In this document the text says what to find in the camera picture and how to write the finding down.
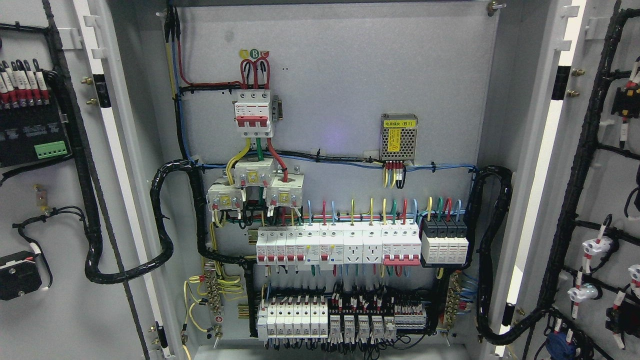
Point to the grey cabinet door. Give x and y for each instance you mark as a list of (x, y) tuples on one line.
[(566, 245), (77, 319)]

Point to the white current transformer cluster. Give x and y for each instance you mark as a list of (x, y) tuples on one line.
[(253, 177)]

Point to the metal mesh power supply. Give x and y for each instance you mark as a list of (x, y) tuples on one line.
[(399, 133)]

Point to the white socket and breaker row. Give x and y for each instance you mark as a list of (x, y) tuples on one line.
[(337, 244)]

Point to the white red main breaker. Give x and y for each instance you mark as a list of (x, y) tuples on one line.
[(256, 111)]

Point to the black white surge protector block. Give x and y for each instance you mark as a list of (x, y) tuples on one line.
[(444, 243)]

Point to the lower relay terminal row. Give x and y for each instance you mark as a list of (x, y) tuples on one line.
[(339, 320)]

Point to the brass ground terminal bar left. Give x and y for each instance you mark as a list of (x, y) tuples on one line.
[(213, 277)]

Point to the brass ground terminal bar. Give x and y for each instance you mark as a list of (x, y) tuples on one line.
[(213, 277), (452, 301)]

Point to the brass ground terminal bar right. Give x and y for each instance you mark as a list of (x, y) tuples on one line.
[(452, 301)]

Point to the black digital power meter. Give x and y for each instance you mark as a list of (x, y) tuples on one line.
[(32, 133)]

